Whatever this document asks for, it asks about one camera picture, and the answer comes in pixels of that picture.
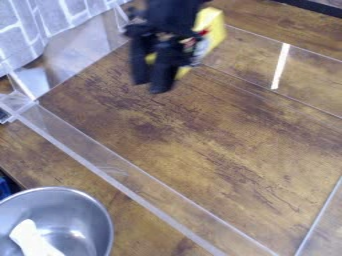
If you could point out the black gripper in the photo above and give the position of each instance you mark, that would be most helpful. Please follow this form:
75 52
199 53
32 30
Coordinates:
167 27

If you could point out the yellow butter box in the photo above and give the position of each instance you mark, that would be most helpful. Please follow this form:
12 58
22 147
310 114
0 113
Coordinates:
209 28

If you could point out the grey brick pattern cloth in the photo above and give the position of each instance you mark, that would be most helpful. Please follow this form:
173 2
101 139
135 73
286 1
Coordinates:
29 22

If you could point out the blue object at edge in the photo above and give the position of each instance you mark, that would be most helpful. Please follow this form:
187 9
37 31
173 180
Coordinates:
4 188

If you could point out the steel bowl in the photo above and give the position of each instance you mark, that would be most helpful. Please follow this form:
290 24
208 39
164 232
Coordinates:
71 220

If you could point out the clear acrylic enclosure wall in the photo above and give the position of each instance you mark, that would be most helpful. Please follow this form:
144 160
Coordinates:
223 168

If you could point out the white handle in bowl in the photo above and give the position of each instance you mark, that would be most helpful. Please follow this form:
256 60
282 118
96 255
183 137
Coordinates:
28 239

